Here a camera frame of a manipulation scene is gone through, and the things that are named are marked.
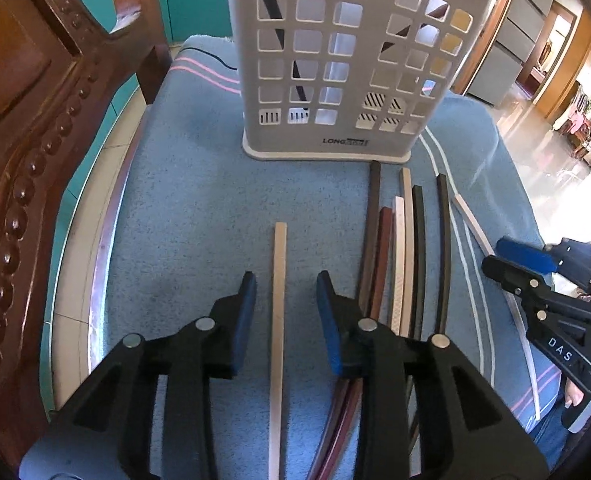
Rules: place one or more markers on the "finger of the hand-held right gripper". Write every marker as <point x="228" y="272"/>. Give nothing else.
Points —
<point x="505" y="272"/>
<point x="523" y="256"/>

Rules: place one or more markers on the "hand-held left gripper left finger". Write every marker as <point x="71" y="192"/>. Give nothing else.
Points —
<point x="244" y="320"/>

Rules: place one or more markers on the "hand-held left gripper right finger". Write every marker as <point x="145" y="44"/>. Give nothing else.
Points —
<point x="328" y="320"/>

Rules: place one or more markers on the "beige wooden chopstick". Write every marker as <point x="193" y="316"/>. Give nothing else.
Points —
<point x="406" y="220"/>
<point x="278" y="310"/>

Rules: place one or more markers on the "white chopstick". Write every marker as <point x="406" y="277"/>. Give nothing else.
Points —
<point x="475" y="230"/>

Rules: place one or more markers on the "black chopstick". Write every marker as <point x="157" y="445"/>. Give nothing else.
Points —
<point x="444" y="260"/>
<point x="273" y="5"/>
<point x="419" y="260"/>
<point x="393" y="30"/>

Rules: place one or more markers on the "reddish brown chopstick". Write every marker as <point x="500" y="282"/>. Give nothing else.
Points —
<point x="381" y="260"/>

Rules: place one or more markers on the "dark brown chopstick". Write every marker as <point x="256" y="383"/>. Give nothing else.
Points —
<point x="373" y="220"/>

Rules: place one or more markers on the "white plastic utensil holder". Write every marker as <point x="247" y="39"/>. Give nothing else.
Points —
<point x="285" y="135"/>

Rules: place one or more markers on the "person's right hand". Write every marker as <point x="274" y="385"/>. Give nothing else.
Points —
<point x="574" y="392"/>

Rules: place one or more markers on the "person's jeans leg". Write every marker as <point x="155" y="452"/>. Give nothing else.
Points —
<point x="550" y="435"/>

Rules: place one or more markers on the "grey drawer cabinet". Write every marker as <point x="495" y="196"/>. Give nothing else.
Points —
<point x="505" y="45"/>

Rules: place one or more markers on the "carved wooden chair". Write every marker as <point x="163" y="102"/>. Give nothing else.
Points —
<point x="15" y="110"/>

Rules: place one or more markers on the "wooden door frame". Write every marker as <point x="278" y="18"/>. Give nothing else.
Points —
<point x="483" y="60"/>

